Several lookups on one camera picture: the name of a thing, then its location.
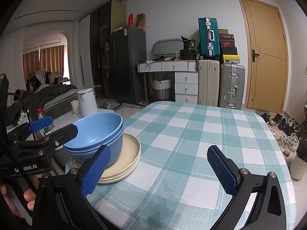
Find white electric kettle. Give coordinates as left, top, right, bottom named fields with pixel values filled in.
left=77, top=88, right=98, bottom=118

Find oval desk mirror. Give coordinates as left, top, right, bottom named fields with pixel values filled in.
left=152, top=39, right=184, bottom=57

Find teal suitcase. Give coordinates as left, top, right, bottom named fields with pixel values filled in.
left=198, top=17, right=221, bottom=60

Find bed with dark bedding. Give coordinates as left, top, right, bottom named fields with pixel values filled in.
left=5, top=85, right=77, bottom=127

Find cream plate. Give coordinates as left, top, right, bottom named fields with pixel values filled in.
left=100, top=133, right=141, bottom=179
left=98, top=159, right=139, bottom=184

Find cream cup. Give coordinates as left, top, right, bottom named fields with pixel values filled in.
left=70, top=100, right=80, bottom=114

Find red cap plastic bottle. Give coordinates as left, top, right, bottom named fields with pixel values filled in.
left=37, top=108, right=54, bottom=136

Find woven laundry basket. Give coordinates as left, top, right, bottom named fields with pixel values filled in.
left=152, top=76, right=172, bottom=100

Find dark blue bowl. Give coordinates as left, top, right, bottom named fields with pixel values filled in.
left=64, top=130, right=123, bottom=159

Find beige suitcase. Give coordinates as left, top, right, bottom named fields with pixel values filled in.
left=198, top=60, right=220, bottom=106

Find light blue bowl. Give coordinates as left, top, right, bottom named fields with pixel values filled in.
left=67, top=136, right=123, bottom=166

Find black refrigerator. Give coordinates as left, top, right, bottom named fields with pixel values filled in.
left=110, top=26, right=147, bottom=104

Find white drawer desk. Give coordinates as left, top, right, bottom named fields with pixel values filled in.
left=137, top=60, right=198, bottom=104

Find wooden door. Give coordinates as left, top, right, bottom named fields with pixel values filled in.
left=239, top=0, right=288, bottom=112

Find person's left hand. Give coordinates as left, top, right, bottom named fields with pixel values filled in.
left=0, top=174, right=40, bottom=219

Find stack of shoe boxes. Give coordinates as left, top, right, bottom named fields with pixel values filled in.
left=219, top=29, right=240, bottom=64

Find black gift bag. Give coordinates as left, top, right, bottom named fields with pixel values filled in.
left=180, top=36, right=196, bottom=60

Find silver aluminium suitcase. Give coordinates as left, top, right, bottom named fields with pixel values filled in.
left=219, top=63, right=245, bottom=110

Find brown curtains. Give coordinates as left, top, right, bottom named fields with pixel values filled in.
left=22, top=45, right=64, bottom=80

